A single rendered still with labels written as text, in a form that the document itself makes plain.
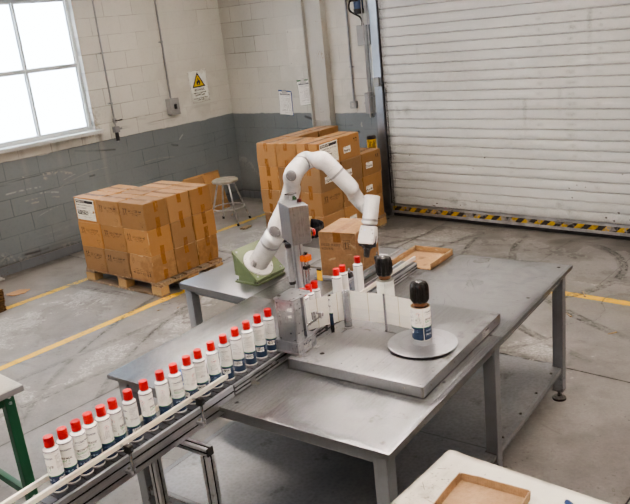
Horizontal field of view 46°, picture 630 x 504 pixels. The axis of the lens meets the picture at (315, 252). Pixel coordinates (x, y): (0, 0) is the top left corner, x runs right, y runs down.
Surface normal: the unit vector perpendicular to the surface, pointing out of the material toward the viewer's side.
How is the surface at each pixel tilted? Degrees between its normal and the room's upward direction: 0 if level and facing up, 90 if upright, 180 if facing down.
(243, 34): 90
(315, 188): 90
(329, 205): 90
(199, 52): 90
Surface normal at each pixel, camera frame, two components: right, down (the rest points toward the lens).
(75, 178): 0.75, 0.12
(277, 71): -0.65, 0.29
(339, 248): -0.47, 0.31
